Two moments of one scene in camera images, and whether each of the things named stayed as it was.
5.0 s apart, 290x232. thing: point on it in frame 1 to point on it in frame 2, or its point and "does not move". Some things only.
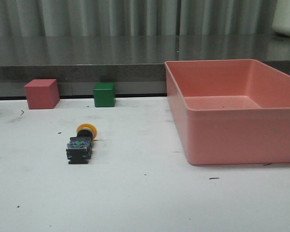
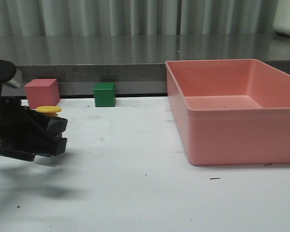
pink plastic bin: [237, 111] does not move
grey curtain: [132, 18] does not move
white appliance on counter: [286, 20] does not move
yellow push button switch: [79, 148] to [49, 110]
